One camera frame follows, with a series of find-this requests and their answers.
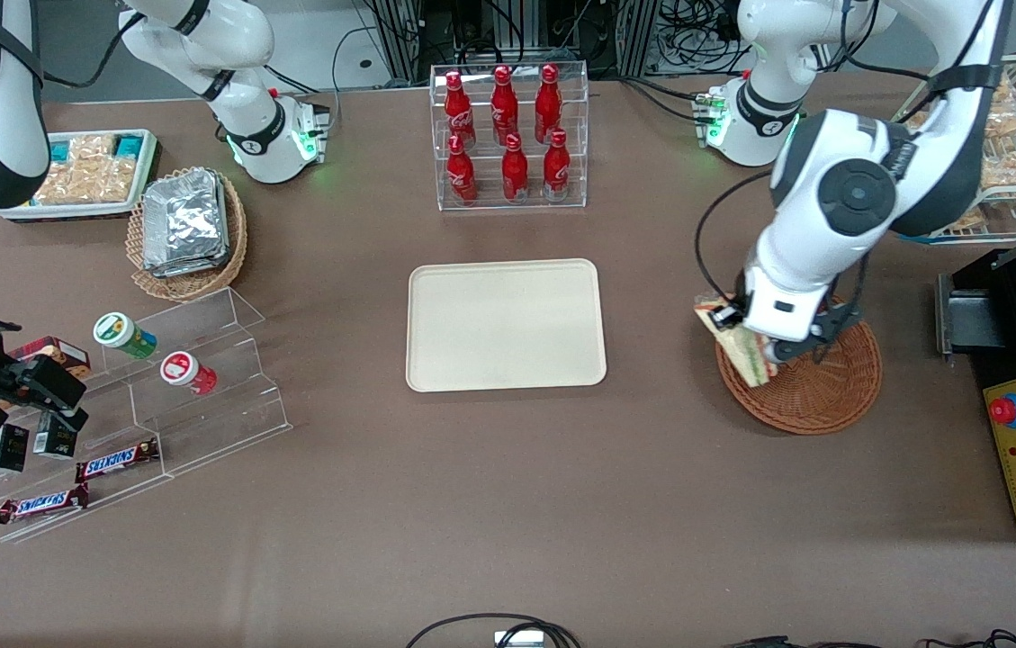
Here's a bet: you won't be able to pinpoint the triangle sandwich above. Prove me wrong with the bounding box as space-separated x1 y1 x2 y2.
695 292 778 390

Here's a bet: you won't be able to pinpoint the brown round wicker basket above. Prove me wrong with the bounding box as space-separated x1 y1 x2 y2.
715 292 884 437

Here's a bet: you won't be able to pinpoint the white plastic snack tray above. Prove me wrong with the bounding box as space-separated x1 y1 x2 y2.
0 129 159 223

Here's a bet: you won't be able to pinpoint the tan oval wicker basket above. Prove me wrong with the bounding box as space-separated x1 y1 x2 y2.
126 166 249 302

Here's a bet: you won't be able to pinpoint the beige rectangular tray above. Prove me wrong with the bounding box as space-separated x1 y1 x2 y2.
406 258 607 394

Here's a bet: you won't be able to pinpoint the brown red carton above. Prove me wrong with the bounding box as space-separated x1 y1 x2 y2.
8 336 92 379

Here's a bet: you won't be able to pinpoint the small black box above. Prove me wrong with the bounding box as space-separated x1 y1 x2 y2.
32 414 79 460
0 423 30 473

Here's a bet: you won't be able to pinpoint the green snack cup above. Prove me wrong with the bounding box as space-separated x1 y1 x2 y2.
93 311 158 361

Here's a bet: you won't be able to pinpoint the brown snickers bar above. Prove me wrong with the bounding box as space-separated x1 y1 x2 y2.
0 483 91 526
76 437 161 484

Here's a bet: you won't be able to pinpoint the red snack cup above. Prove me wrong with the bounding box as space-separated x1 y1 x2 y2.
159 351 219 397

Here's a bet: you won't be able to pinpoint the clear acrylic stepped display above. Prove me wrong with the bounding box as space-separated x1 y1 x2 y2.
0 286 294 545

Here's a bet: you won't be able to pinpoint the clear cookie packet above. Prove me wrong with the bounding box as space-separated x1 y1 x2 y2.
32 158 138 206
51 133 145 165

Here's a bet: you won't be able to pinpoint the silver foil packets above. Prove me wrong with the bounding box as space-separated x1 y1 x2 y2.
141 168 231 279

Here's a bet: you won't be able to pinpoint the red cola bottle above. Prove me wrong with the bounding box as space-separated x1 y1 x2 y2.
445 133 479 206
444 72 477 149
490 65 519 145
534 63 562 145
501 133 529 203
543 129 571 201

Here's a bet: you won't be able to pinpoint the black machine yellow panel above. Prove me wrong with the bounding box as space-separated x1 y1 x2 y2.
935 247 1016 543

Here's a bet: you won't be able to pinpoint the clear acrylic bottle rack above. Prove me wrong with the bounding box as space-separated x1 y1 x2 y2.
429 61 589 212

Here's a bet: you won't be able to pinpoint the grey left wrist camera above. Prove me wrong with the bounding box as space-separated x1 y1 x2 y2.
773 301 866 365

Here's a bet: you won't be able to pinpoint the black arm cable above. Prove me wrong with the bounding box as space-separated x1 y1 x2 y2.
38 13 146 90
694 171 776 300

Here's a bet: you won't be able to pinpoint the aluminium frame rack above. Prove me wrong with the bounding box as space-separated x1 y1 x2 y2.
371 0 663 84

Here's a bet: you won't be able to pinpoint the black floor cables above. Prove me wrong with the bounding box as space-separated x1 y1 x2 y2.
404 614 582 648

